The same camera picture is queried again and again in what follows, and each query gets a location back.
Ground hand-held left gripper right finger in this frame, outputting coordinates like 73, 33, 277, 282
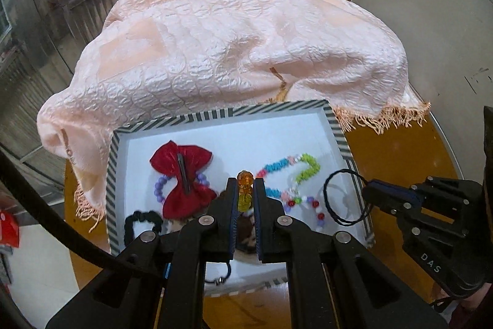
254, 177, 449, 329

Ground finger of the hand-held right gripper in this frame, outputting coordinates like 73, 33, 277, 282
409, 176, 483, 207
361, 178, 468, 240

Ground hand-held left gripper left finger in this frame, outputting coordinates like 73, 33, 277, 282
45, 177, 238, 329

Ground brown scrunchie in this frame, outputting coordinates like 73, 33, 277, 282
236, 214, 257, 254

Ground orange bead bracelet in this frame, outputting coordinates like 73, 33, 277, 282
237, 170, 255, 216

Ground thin black elastic hair tie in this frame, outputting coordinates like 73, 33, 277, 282
324, 169, 372, 226

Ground leopard print scrunchie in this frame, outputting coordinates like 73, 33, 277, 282
164, 217, 193, 235

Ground purple multicolour bead bracelet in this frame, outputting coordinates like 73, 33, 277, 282
281, 194, 327, 231

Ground colourful star bead bracelet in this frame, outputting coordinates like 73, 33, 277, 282
256, 153, 322, 200

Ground black scrunchie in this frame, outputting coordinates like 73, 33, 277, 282
124, 209, 165, 245

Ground red bow hair clip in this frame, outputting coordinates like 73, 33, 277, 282
149, 140, 218, 220

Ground striped cardboard box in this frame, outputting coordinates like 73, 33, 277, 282
106, 99, 376, 299

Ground person's right forearm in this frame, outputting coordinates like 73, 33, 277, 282
431, 283, 493, 329

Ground peach textured cloth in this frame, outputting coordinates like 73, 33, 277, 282
36, 0, 432, 233

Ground red gift bag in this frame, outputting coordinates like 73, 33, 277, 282
0, 209, 20, 249

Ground black hair tie metal clasp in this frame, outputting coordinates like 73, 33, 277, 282
204, 263, 232, 286

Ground lilac bead bracelet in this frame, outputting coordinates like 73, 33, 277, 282
154, 175, 212, 203

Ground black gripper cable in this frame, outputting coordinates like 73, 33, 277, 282
0, 150, 170, 329

